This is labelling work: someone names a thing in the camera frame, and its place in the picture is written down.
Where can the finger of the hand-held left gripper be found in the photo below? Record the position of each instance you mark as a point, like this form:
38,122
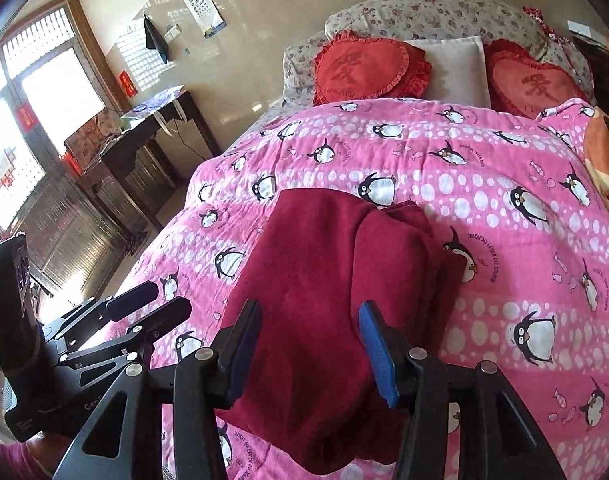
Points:
132,297
167,312

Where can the person's left forearm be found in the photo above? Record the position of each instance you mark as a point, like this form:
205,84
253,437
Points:
19,460

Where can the white pillow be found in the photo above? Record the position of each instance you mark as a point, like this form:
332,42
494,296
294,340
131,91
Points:
454,70

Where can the small red heart cushion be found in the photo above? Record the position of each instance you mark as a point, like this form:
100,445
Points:
529,85

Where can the large red heart cushion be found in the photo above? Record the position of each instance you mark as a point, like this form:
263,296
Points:
364,70

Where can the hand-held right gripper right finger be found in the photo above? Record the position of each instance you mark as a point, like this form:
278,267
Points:
379,360

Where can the red patterned cloth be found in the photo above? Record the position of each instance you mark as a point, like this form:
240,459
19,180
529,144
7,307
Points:
537,20

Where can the patterned cardboard box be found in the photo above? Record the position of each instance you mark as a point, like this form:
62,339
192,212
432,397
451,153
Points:
92,135

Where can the patterned paper sheet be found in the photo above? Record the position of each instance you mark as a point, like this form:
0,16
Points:
154,102

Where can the maroon fleece garment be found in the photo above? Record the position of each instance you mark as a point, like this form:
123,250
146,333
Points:
314,285

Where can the orange cloth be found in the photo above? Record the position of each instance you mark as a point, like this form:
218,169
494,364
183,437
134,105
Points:
604,155

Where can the red paper wall decoration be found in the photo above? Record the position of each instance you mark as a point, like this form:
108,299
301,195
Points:
127,83

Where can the floral print pillow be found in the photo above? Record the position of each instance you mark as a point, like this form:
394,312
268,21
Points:
434,12

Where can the red paper window decoration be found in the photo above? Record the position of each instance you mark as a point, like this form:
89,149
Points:
25,119

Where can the wooden lattice window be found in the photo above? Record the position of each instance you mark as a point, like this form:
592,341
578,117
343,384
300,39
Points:
44,95

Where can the patterned slippers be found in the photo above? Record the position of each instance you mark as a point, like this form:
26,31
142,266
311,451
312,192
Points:
134,245

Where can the eye chart poster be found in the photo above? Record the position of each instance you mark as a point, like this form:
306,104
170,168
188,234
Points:
199,5

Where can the dark carved wooden headboard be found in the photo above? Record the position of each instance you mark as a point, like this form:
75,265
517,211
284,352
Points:
599,55

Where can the dark wooden desk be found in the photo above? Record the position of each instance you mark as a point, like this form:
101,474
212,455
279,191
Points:
129,155

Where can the black hanging cloth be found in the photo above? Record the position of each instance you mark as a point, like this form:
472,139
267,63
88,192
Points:
154,40

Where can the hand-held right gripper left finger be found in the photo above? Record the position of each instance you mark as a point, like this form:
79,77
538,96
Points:
244,355

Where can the pink penguin print blanket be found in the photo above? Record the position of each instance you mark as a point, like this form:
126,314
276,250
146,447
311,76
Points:
509,260

